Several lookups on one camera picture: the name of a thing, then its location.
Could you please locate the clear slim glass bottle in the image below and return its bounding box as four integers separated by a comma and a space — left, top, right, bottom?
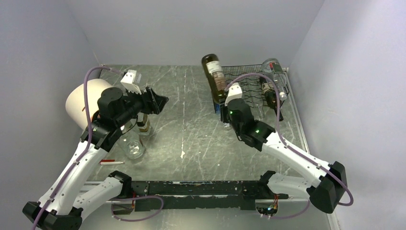
256, 101, 264, 119

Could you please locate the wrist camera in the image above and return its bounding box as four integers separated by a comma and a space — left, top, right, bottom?
225, 82, 243, 106
120, 69, 142, 94

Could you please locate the white pen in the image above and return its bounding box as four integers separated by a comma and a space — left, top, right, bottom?
100, 161, 124, 166

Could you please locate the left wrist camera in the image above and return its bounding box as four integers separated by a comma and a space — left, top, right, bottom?
120, 69, 142, 94

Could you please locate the dark green wine bottle front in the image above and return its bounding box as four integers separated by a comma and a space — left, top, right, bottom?
259, 78, 278, 115

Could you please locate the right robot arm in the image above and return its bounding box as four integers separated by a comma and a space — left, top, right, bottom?
226, 99, 347, 214

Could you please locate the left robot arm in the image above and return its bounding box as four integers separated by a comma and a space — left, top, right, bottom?
23, 87, 169, 230

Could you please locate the clear round bottle white cap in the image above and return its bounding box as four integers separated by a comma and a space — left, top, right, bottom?
116, 129, 145, 160

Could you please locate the dark green wine bottle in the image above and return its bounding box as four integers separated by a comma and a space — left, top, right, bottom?
201, 54, 227, 104
259, 78, 278, 115

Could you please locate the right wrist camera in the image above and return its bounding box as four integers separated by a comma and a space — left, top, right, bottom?
225, 82, 243, 106

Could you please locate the white and orange drum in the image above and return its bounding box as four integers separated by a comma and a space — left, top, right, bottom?
65, 79, 112, 130

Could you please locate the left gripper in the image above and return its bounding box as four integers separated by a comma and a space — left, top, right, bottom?
115, 84, 169, 126

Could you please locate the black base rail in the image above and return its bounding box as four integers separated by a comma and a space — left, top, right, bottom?
115, 181, 288, 211

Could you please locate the black wire wine rack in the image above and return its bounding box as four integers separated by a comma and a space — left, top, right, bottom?
222, 64, 269, 110

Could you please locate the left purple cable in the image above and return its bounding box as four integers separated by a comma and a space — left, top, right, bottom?
31, 66, 126, 230

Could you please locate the clear bottle with label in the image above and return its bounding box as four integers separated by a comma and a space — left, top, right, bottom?
136, 113, 152, 136

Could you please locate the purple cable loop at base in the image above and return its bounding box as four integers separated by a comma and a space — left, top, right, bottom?
111, 195, 165, 222

